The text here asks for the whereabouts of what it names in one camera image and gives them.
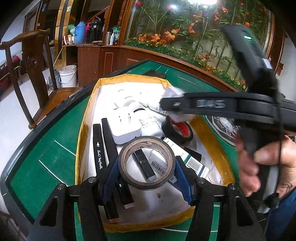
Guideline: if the white blue medicine box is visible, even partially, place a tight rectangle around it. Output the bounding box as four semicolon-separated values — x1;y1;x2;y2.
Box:
151;136;210;186

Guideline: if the black marker pen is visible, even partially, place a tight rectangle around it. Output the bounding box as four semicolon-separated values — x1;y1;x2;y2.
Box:
93;124;106;174

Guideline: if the black red tape roll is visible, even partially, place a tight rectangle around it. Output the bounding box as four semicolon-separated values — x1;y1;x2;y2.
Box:
162;116;194;146

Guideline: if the brown tape roll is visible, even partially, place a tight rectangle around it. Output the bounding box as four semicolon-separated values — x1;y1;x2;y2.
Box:
118;136;176;190

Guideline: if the white plug adapter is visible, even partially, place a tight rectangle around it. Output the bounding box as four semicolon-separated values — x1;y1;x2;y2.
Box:
107;102;145;145

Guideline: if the right hand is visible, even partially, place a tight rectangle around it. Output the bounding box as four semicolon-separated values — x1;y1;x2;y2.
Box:
235;135;295;199

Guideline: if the mahjong table centre panel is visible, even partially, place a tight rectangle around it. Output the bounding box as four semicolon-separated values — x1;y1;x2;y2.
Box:
204;115;240;146

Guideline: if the small white carton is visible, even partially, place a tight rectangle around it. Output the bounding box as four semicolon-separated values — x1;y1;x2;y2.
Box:
159;86;184;120

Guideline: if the flower display window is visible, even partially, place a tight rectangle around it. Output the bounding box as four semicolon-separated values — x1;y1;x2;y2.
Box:
125;0;272;91

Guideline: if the gold lined storage box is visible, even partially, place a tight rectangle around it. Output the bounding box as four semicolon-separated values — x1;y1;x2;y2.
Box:
74;74;236;233

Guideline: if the black phone on table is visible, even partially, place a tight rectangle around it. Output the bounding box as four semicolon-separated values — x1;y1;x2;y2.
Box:
144;70;166;79

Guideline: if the wooden chair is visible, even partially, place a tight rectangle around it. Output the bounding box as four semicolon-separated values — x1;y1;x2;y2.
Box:
1;29;81;130

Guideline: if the white plastic bucket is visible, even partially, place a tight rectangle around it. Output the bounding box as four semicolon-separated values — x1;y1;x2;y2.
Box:
59;65;77;88

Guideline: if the blue thermos jug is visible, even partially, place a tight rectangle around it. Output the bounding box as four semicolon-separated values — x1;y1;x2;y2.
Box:
74;21;86;45

